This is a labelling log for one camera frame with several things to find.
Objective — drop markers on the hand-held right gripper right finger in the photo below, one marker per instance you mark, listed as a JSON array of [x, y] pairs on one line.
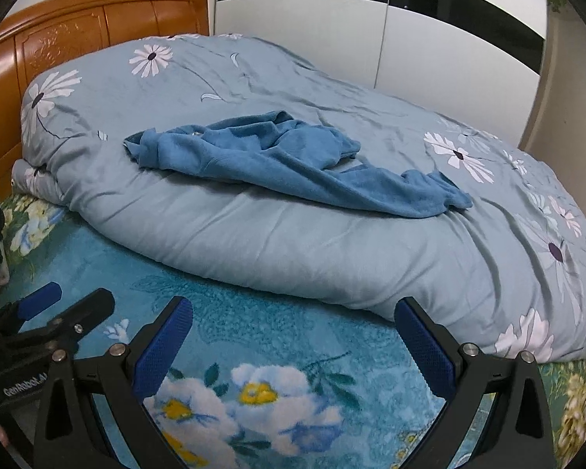
[[427, 347]]

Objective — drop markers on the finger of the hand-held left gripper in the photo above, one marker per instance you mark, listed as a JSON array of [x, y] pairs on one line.
[[88, 310], [39, 300]]

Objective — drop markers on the grey-blue floral quilt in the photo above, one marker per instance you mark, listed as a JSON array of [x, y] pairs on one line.
[[273, 239]]

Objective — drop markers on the teal floral blanket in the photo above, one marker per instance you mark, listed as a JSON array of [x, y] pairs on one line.
[[273, 317]]

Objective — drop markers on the wooden headboard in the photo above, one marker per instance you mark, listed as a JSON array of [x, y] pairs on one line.
[[78, 29]]

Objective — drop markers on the white wardrobe with black stripe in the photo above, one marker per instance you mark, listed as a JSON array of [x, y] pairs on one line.
[[444, 49]]

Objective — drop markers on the blue fleece sweatshirt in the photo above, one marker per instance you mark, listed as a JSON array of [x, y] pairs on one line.
[[273, 166]]

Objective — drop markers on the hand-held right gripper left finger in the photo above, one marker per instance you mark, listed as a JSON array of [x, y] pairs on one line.
[[161, 347]]

